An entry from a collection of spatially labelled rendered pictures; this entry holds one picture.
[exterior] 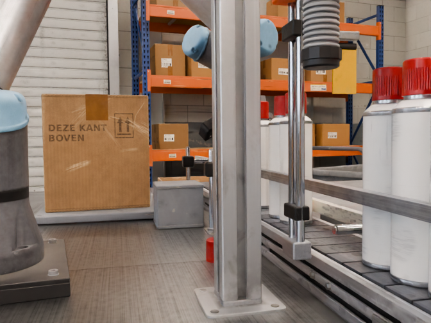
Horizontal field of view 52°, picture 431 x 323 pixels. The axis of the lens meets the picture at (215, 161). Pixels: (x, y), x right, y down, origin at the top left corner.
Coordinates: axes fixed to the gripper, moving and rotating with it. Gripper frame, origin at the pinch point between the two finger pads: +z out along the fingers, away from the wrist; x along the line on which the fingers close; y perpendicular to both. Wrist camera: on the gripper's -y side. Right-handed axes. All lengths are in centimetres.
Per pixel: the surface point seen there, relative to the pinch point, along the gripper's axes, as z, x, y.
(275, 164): 7.9, -21.0, -1.5
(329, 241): 24.4, -31.6, -0.6
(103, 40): -293, 286, -39
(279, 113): 0.5, -25.0, -0.6
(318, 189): 19.7, -38.1, -3.7
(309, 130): 6.1, -28.9, 1.9
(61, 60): -270, 292, -81
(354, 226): 24.3, -37.1, 0.3
